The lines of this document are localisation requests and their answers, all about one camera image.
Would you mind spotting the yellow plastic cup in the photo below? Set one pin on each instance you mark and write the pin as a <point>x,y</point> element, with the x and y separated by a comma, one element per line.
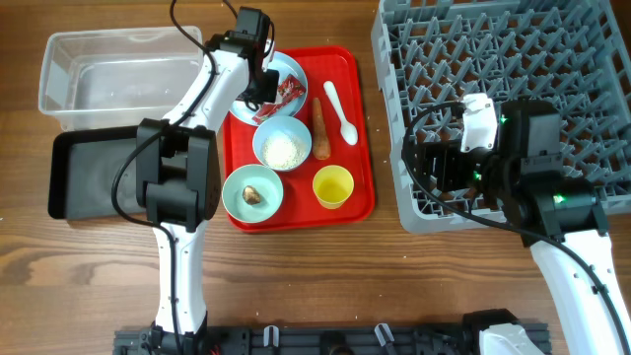
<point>332,186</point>

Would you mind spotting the clear plastic bin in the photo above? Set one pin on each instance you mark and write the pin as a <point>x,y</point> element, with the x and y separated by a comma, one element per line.
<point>108,78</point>

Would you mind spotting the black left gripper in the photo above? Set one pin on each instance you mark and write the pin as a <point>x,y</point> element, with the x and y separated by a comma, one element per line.
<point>269,92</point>

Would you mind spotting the white plastic spoon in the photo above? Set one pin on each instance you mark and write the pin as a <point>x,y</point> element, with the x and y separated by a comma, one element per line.
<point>347,130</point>

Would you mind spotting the black waste tray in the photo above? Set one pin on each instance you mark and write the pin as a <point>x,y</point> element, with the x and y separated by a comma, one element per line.
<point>83,167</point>

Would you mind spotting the red plastic tray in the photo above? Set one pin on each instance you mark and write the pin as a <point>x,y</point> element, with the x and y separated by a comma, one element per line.
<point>300,208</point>

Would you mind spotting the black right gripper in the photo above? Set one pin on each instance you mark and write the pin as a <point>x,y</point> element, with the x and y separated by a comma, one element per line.
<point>448,155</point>

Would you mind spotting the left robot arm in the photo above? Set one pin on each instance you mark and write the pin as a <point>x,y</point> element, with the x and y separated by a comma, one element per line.
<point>178,181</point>

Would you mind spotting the mint green bowl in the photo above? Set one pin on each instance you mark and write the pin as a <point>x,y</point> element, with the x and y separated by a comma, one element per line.
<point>265,181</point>

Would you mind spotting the orange carrot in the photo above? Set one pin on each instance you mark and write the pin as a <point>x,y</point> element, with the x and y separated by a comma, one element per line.
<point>321,147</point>

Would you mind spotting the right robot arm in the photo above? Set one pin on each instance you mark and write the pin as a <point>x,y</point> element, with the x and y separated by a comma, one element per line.
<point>513,157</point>

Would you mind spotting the grey dishwasher rack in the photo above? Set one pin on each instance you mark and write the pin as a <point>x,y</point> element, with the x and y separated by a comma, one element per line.
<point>570,53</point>

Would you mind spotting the light blue bowl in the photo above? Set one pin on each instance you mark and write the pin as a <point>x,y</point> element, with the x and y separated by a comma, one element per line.
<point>280,124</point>

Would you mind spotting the red snack wrapper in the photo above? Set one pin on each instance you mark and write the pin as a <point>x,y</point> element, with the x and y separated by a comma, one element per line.
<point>289,90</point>

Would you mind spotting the white rice pile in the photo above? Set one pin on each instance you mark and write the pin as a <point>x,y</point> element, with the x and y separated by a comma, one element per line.
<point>283,152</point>

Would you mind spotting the brown food scrap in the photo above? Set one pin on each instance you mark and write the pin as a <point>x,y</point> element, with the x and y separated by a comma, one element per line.
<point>251,196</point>

